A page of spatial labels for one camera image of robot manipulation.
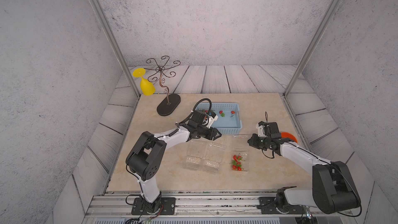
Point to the right aluminium frame post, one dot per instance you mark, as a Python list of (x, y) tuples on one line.
[(329, 13)]

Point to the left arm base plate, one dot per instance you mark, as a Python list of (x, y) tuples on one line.
[(161, 205)]

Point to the light blue plastic basket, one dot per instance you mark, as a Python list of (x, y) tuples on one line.
[(227, 125)]

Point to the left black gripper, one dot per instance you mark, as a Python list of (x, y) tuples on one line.
[(212, 131)]

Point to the aluminium frame post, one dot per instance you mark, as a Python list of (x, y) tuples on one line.
[(114, 45), (329, 13)]

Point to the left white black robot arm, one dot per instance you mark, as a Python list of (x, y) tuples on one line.
[(145, 158)]

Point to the clear clamshell container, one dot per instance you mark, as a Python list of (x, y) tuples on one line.
[(195, 154), (213, 157), (239, 153)]

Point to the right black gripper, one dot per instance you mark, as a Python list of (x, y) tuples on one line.
[(253, 142)]

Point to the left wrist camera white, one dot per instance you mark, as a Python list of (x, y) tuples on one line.
[(209, 120)]

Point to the orange plastic bowl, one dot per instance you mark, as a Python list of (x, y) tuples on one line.
[(288, 137)]

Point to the left aluminium frame post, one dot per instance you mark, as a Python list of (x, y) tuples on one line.
[(114, 45)]

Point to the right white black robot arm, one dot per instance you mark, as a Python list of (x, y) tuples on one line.
[(333, 189)]

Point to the strawberry cluster right basket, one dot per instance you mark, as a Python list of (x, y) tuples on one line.
[(229, 114)]

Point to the yellow plastic wine glass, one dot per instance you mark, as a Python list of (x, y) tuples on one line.
[(146, 86)]

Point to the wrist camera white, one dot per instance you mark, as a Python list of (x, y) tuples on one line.
[(209, 120), (268, 129)]

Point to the aluminium mounting rail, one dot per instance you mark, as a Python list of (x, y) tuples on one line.
[(200, 207)]

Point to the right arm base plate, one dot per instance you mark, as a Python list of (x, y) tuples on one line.
[(269, 205)]

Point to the bronze wire glass rack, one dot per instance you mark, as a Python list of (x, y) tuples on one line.
[(161, 73)]

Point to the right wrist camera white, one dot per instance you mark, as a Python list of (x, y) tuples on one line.
[(268, 129)]

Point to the red strawberry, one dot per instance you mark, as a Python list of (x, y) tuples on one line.
[(236, 164)]

